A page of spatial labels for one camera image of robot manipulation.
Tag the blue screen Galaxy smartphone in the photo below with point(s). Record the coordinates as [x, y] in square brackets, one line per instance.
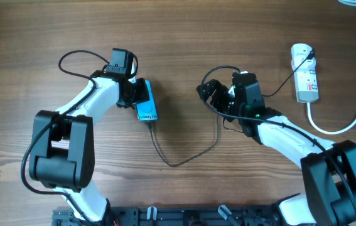
[147, 110]

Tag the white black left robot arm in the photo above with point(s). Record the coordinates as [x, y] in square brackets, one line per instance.
[60, 159]

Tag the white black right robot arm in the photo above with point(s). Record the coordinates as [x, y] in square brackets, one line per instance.
[328, 168]

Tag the white power strip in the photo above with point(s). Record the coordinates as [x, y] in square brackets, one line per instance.
[306, 84]

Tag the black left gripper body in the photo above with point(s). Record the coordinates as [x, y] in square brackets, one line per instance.
[137, 93]

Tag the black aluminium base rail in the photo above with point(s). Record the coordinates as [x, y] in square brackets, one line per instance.
[134, 216]

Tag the white charger plug adapter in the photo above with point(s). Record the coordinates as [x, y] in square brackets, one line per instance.
[303, 62]

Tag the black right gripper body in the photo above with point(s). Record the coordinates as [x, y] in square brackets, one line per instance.
[223, 100]

